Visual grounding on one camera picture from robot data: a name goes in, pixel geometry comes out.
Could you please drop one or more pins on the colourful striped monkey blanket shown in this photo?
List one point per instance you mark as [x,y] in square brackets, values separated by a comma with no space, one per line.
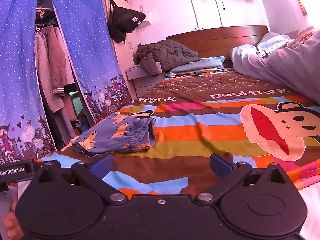
[233,115]

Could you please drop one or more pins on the person left hand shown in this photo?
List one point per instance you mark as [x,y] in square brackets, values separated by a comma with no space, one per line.
[11,224]

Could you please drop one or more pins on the blue dotted wardrobe curtain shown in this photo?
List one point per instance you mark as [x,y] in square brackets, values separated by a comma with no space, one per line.
[83,26]

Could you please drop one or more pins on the white bedside table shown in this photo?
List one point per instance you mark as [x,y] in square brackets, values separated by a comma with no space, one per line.
[142,81]

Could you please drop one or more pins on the dark quilted jacket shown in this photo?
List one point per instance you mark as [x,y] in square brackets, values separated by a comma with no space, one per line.
[168,53]

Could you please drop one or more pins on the wooden headboard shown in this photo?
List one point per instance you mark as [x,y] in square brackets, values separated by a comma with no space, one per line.
[220,41]

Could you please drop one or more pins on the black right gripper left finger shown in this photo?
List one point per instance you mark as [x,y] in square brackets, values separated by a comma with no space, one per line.
[86,185]

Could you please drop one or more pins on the grey lilac duvet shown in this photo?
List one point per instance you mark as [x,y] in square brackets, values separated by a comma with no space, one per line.
[297,68]

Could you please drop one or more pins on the black cap bag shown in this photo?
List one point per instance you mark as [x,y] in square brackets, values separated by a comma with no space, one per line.
[123,21]

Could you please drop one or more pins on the blue car print pants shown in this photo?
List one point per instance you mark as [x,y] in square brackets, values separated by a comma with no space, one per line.
[118,133]

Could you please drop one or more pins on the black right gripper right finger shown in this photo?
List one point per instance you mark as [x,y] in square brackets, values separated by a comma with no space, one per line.
[229,174]

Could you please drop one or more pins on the wooden picture frame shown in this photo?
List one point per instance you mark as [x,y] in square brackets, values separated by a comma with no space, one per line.
[303,9]

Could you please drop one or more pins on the light blue pillow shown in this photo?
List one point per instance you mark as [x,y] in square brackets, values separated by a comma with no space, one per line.
[202,64]

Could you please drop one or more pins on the hanging pink coats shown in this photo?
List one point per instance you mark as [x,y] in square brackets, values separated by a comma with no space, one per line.
[54,70]

